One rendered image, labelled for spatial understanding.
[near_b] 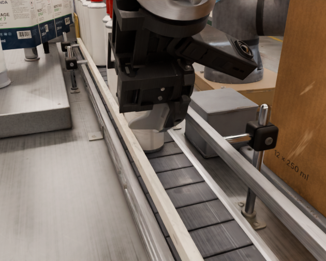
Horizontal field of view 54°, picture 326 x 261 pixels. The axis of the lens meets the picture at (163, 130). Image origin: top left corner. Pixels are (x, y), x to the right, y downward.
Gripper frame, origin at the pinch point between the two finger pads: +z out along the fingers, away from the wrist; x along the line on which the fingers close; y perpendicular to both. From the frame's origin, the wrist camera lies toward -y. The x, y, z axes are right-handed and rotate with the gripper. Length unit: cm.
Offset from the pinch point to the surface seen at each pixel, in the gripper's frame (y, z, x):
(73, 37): 5, 47, -74
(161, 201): 4.5, -5.2, 13.0
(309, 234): -2.7, -15.4, 21.3
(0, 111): 24.6, 17.7, -19.7
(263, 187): -2.8, -12.5, 16.2
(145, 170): 4.5, -2.2, 7.8
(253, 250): -3.2, -5.3, 20.1
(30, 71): 20, 31, -43
